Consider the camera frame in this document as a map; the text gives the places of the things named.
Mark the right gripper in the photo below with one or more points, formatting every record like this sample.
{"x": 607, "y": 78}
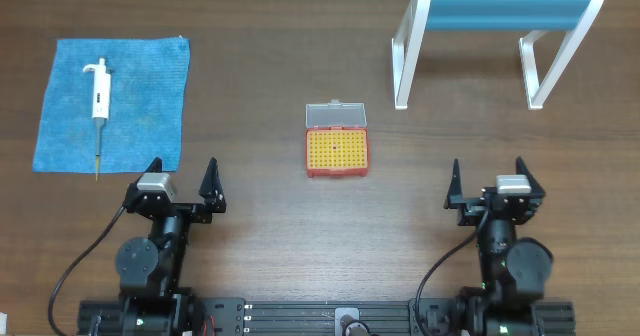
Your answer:
{"x": 505, "y": 208}

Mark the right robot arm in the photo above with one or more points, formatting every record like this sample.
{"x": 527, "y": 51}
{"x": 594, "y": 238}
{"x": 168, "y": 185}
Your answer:
{"x": 515, "y": 266}

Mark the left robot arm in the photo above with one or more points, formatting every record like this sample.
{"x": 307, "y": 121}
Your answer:
{"x": 150, "y": 261}

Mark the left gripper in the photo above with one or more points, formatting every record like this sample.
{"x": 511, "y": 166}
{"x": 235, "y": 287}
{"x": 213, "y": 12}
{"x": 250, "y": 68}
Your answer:
{"x": 160, "y": 207}

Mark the mounting rail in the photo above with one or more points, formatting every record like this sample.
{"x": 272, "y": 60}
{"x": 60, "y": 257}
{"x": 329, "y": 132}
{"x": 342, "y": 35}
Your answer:
{"x": 300, "y": 316}

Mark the blue cloth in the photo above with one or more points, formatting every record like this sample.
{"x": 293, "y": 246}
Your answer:
{"x": 145, "y": 106}

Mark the red and yellow tip box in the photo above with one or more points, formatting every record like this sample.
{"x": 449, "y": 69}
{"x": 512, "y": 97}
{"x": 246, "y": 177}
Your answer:
{"x": 336, "y": 151}

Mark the white and blue stand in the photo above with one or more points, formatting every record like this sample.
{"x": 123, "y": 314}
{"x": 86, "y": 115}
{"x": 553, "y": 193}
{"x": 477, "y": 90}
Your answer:
{"x": 500, "y": 8}

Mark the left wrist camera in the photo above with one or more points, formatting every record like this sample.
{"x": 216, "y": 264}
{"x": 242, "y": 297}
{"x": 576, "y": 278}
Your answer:
{"x": 156, "y": 185}

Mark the white pipette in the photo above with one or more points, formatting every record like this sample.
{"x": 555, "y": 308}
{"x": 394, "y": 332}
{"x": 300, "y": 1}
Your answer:
{"x": 101, "y": 93}

